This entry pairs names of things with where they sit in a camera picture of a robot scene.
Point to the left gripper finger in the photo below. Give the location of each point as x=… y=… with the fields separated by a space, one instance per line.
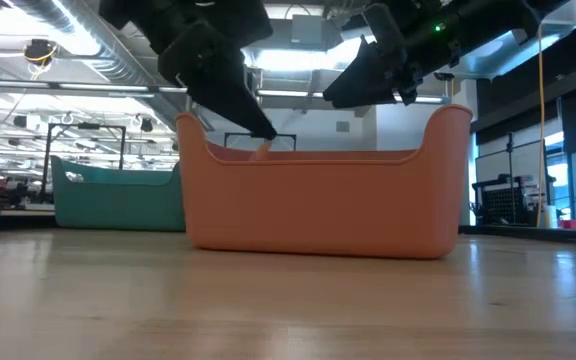
x=213 y=75

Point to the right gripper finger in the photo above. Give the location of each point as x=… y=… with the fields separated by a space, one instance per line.
x=363 y=82

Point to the black tripod stand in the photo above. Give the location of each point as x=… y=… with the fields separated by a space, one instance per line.
x=510 y=150

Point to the orange plastic bin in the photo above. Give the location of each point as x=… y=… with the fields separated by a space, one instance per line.
x=318 y=210

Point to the teal plastic bin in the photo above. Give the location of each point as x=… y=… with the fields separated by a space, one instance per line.
x=118 y=210

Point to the black pegboard cart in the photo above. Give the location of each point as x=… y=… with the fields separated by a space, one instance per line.
x=505 y=205

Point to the white container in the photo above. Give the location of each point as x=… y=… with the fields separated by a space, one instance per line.
x=551 y=217

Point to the pink box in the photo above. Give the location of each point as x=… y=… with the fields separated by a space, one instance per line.
x=573 y=224

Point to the tall black rack frame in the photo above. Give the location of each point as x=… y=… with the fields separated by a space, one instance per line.
x=48 y=165

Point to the black aluminium table frame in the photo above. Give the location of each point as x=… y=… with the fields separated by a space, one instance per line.
x=518 y=235

